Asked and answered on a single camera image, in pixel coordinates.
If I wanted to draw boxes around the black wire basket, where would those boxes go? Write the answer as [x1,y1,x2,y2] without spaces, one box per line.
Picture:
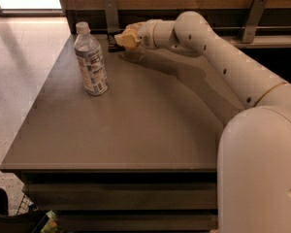
[0,184,47,233]

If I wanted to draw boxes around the left metal bracket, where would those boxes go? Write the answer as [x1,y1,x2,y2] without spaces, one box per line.
[103,0,119,33]

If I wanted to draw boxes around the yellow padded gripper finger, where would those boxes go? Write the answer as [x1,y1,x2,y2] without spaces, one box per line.
[125,21,145,30]
[114,28,140,50]

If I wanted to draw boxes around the metal bracket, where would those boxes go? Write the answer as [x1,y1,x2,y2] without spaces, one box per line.
[240,0,268,44]
[103,0,119,33]

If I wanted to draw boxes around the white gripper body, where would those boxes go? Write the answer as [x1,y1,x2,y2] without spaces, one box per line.
[137,19,161,49]

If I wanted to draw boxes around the right metal bracket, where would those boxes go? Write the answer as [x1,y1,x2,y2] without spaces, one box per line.
[240,0,268,44]

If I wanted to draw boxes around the green snack package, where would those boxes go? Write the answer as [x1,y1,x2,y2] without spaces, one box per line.
[32,211,66,233]

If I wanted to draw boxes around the clear plastic water bottle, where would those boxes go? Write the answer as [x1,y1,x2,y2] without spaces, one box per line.
[74,21,109,96]

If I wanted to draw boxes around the grey drawer cabinet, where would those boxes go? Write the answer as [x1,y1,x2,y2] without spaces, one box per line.
[1,44,240,233]

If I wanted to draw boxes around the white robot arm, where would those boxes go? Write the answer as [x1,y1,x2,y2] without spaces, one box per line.
[115,12,291,233]

